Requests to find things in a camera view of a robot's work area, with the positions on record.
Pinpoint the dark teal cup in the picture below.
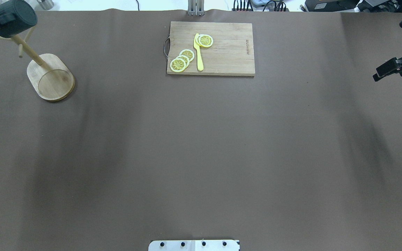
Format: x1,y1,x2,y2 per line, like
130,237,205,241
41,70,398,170
0,0,38,38

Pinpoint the small metal cup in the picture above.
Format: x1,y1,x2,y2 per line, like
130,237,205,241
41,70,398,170
37,0,54,10

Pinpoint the wooden cup rack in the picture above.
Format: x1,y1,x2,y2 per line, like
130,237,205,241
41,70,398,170
0,26,75,102

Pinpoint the wooden cutting board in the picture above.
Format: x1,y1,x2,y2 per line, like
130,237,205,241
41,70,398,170
166,21,255,77

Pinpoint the yellow lemon slice toy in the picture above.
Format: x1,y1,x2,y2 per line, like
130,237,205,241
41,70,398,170
169,57,187,73

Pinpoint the lemon slice under spoon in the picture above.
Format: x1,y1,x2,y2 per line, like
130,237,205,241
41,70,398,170
195,34,214,48

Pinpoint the middle lemon slice toy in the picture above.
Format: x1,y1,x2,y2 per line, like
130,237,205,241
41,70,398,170
179,49,195,62

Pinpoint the yellow toy spoon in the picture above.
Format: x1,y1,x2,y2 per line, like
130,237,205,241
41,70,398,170
193,33,204,71

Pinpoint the white pillar with base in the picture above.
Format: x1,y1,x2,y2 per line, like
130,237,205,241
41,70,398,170
148,239,241,251

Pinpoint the aluminium frame post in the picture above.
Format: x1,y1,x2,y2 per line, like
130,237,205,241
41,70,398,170
187,0,205,16

